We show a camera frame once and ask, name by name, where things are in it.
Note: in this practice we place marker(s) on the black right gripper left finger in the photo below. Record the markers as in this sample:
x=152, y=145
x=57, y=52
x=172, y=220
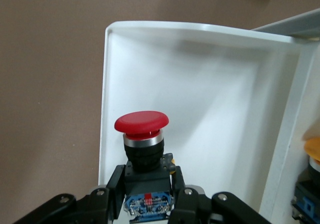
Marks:
x=116, y=186

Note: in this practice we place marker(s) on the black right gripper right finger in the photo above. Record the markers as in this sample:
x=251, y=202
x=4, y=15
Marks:
x=181, y=194

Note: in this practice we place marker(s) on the red mushroom pushbutton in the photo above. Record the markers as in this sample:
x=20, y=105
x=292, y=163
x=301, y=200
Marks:
x=141, y=120

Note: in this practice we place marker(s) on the white plastic drawer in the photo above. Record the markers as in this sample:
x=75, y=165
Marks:
x=287, y=146
x=200, y=96

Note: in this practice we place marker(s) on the white drawer cabinet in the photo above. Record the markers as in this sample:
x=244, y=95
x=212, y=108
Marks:
x=287, y=25

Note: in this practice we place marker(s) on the yellow mushroom pushbutton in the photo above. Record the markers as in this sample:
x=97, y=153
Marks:
x=313, y=149

